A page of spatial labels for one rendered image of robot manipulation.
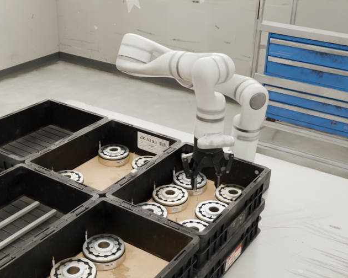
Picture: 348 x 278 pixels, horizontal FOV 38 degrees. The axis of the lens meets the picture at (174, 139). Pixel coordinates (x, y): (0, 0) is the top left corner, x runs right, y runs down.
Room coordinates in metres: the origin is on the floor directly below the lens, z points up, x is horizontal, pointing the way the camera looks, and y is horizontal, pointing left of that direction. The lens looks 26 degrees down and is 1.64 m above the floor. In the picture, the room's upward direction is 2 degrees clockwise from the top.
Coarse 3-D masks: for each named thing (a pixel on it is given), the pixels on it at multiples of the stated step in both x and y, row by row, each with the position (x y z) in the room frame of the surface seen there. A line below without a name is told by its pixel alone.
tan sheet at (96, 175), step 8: (96, 160) 1.46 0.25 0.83; (80, 168) 1.40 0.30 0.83; (88, 168) 1.40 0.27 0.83; (96, 168) 1.41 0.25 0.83; (104, 168) 1.41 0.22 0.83; (112, 168) 1.41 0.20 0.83; (120, 168) 1.41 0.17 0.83; (128, 168) 1.41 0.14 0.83; (88, 176) 1.35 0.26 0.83; (96, 176) 1.36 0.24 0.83; (104, 176) 1.36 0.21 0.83; (112, 176) 1.36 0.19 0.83; (120, 176) 1.36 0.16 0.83; (88, 184) 1.31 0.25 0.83; (96, 184) 1.31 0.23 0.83; (104, 184) 1.31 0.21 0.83
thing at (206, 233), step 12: (180, 144) 1.40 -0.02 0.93; (192, 144) 1.41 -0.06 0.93; (168, 156) 1.33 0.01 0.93; (144, 168) 1.24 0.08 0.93; (264, 168) 1.27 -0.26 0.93; (132, 180) 1.18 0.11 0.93; (264, 180) 1.23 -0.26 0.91; (108, 192) 1.11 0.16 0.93; (252, 192) 1.17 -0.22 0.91; (132, 204) 1.06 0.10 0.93; (240, 204) 1.10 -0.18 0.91; (156, 216) 1.01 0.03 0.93; (228, 216) 1.04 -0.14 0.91; (192, 228) 0.97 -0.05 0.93; (204, 228) 0.97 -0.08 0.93; (216, 228) 0.99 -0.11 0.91; (204, 240) 0.95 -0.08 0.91
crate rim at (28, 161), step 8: (112, 120) 1.57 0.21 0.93; (96, 128) 1.50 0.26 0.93; (136, 128) 1.51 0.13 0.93; (144, 128) 1.51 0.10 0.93; (80, 136) 1.44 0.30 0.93; (160, 136) 1.46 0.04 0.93; (168, 136) 1.46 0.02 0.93; (64, 144) 1.38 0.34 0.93; (176, 144) 1.40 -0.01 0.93; (48, 152) 1.32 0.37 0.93; (160, 152) 1.34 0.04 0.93; (32, 160) 1.27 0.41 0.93; (152, 160) 1.29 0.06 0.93; (40, 168) 1.22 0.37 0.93; (136, 168) 1.24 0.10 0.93; (56, 176) 1.18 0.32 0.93; (64, 176) 1.18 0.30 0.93; (128, 176) 1.20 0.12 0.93; (80, 184) 1.14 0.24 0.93; (112, 184) 1.15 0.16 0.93; (96, 192) 1.11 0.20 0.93; (104, 192) 1.11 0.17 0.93
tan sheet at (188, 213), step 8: (208, 184) 1.33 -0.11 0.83; (208, 192) 1.29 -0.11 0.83; (192, 200) 1.24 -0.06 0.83; (200, 200) 1.24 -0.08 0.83; (208, 200) 1.24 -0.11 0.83; (192, 208) 1.20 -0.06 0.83; (168, 216) 1.15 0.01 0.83; (176, 216) 1.16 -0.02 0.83; (184, 216) 1.16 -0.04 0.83; (192, 216) 1.16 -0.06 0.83
